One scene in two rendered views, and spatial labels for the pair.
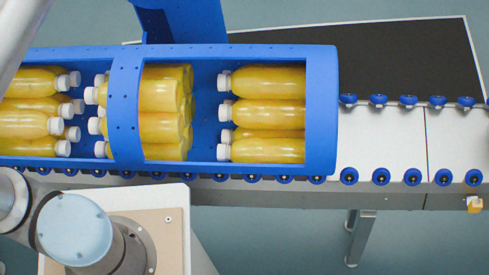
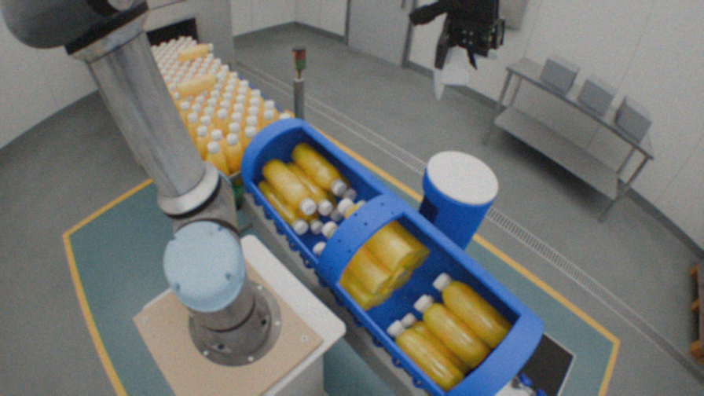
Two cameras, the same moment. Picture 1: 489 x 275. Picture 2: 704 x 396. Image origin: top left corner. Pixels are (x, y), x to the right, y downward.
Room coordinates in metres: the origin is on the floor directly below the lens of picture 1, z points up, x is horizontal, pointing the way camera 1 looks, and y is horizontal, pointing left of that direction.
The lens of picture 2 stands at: (0.28, 0.04, 1.74)
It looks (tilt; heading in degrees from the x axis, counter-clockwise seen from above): 46 degrees down; 30
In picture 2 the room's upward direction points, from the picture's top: 7 degrees clockwise
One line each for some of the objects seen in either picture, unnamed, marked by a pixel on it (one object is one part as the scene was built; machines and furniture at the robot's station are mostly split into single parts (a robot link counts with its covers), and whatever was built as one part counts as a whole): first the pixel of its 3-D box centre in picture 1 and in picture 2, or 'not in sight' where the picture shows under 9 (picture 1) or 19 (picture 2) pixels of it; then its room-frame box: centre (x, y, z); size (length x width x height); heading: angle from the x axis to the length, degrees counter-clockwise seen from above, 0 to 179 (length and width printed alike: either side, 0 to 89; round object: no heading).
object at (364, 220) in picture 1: (358, 238); not in sight; (0.49, -0.30, 0.31); 0.06 x 0.06 x 0.63; 76
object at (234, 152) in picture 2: not in sight; (236, 161); (0.77, 0.84, 1.00); 0.07 x 0.07 x 0.19
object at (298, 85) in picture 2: not in sight; (301, 166); (1.27, 0.98, 0.55); 0.04 x 0.04 x 1.10; 76
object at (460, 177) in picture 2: not in sight; (463, 176); (1.21, 0.13, 1.03); 0.28 x 0.28 x 0.01
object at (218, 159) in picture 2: not in sight; (218, 169); (0.69, 0.86, 1.00); 0.07 x 0.07 x 0.19
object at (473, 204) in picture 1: (474, 195); not in sight; (0.38, -0.51, 0.92); 0.08 x 0.03 x 0.05; 166
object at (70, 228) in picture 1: (77, 234); (209, 273); (0.35, 0.31, 1.33); 0.13 x 0.12 x 0.14; 56
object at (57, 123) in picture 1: (57, 125); (309, 207); (0.69, 0.41, 1.11); 0.04 x 0.02 x 0.04; 166
